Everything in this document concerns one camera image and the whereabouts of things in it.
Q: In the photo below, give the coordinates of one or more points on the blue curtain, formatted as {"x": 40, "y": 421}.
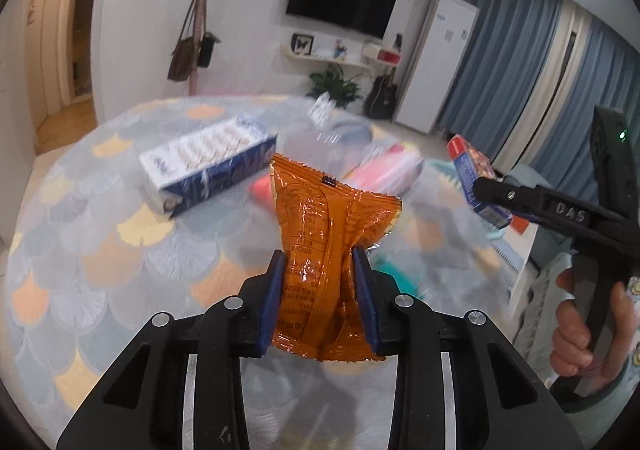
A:
{"x": 529, "y": 81}

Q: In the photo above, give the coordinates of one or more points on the black hanging bag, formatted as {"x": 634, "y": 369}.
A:
{"x": 207, "y": 45}

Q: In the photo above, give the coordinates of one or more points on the white red wall cabinet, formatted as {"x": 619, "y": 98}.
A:
{"x": 384, "y": 55}

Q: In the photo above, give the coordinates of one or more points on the white standing air conditioner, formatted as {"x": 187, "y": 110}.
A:
{"x": 435, "y": 63}

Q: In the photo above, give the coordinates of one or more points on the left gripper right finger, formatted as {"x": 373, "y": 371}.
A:
{"x": 499, "y": 401}

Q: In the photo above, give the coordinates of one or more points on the brown hanging bag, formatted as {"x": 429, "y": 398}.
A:
{"x": 184, "y": 51}

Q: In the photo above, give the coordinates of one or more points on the orange snack packet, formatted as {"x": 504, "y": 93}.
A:
{"x": 321, "y": 221}

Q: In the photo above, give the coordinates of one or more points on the white dotted wrapper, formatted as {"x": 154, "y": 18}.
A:
{"x": 321, "y": 110}

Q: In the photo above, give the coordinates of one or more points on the white lower wall shelf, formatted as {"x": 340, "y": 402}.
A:
{"x": 286, "y": 50}

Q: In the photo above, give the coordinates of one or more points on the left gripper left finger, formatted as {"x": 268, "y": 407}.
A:
{"x": 138, "y": 402}

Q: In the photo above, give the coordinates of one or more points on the pink white tube container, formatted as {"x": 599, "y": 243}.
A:
{"x": 392, "y": 170}

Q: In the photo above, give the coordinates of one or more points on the butterfly picture frame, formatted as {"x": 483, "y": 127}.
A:
{"x": 302, "y": 44}

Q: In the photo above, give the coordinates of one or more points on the right hand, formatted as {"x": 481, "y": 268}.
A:
{"x": 570, "y": 354}

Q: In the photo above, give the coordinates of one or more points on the blue snack box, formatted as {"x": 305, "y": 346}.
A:
{"x": 471, "y": 164}

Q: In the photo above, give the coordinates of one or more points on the teal tissue pack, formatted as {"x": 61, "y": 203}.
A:
{"x": 407, "y": 276}

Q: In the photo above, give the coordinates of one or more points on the light blue laundry basket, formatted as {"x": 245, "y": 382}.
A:
{"x": 513, "y": 248}

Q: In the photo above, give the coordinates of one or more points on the scale pattern tablecloth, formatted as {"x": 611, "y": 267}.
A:
{"x": 92, "y": 261}

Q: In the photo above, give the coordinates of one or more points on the green potted plant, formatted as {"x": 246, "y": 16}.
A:
{"x": 342, "y": 90}

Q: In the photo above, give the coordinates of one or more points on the black guitar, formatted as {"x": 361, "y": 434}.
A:
{"x": 381, "y": 102}

